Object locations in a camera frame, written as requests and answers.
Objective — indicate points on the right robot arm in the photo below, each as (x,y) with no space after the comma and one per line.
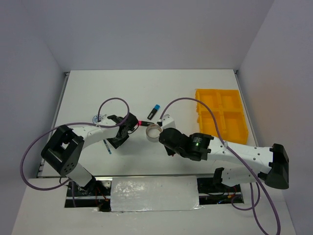
(267,164)

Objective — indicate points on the blue pen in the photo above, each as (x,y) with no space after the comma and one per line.
(107,147)

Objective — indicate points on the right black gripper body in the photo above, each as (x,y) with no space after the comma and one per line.
(171,152)

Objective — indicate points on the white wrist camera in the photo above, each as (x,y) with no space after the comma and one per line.
(109,121)
(166,122)

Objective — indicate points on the blue highlighter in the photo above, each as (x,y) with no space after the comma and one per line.
(153,112)

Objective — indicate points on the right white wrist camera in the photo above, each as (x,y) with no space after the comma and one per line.
(166,122)

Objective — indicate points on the yellow compartment bin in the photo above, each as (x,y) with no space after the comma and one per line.
(227,108)

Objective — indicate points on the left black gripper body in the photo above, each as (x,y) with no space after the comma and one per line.
(115,142)

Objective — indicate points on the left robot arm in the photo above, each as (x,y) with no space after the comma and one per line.
(63,150)

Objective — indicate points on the pink highlighter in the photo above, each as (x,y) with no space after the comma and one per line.
(144,123)

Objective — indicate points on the blue paint jar left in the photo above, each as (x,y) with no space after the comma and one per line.
(97,118)

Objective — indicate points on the clear tape roll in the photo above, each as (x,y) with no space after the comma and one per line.
(153,132)

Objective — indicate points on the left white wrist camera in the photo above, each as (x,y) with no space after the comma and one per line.
(109,121)

